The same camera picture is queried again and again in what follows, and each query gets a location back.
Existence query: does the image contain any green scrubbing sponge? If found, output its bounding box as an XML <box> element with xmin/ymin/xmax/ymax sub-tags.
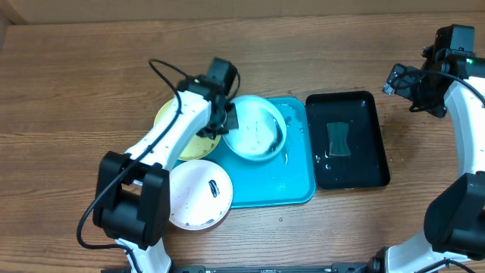
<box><xmin>327</xmin><ymin>122</ymin><xmax>351</xmax><ymax>157</ymax></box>

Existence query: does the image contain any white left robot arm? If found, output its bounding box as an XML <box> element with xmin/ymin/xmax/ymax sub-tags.
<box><xmin>77</xmin><ymin>72</ymin><xmax>240</xmax><ymax>272</ymax></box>

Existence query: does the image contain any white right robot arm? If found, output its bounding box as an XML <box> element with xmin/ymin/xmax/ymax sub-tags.
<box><xmin>365</xmin><ymin>52</ymin><xmax>484</xmax><ymax>273</ymax></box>

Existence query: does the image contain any teal plastic tray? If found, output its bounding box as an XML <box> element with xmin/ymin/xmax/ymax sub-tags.
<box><xmin>172</xmin><ymin>96</ymin><xmax>317</xmax><ymax>209</ymax></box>

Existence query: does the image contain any black rectangular tray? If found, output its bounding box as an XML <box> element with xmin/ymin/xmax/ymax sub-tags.
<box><xmin>305</xmin><ymin>91</ymin><xmax>390</xmax><ymax>190</ymax></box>

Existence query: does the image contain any yellow plate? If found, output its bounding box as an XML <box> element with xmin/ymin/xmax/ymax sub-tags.
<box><xmin>154</xmin><ymin>99</ymin><xmax>221</xmax><ymax>161</ymax></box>

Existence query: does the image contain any pink-rimmed white plate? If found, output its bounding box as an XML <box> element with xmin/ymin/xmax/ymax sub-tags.
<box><xmin>169</xmin><ymin>160</ymin><xmax>233</xmax><ymax>231</ymax></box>

